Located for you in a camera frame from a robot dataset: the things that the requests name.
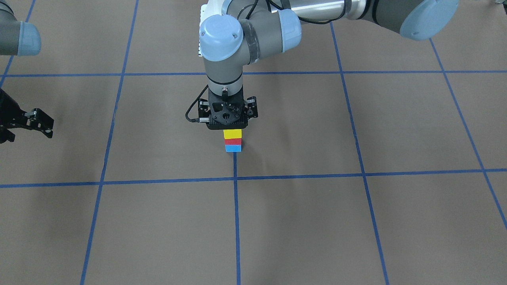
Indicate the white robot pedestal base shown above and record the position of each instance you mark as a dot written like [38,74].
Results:
[203,16]

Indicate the brown paper table cover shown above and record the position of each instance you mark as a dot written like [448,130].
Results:
[375,159]

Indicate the yellow block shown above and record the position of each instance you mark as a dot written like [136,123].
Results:
[232,134]

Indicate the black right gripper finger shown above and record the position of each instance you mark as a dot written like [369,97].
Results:
[38,120]

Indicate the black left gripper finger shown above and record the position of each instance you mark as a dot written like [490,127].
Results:
[204,111]
[251,109]

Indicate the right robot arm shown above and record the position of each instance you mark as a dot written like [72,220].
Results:
[19,38]

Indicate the blue block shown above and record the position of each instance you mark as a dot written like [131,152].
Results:
[235,148]

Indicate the red block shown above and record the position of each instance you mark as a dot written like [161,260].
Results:
[233,141]

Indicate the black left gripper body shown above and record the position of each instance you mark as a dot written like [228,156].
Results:
[252,110]

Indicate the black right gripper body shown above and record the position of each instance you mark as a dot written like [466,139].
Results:
[8,112]

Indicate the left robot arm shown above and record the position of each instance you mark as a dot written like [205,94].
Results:
[236,33]

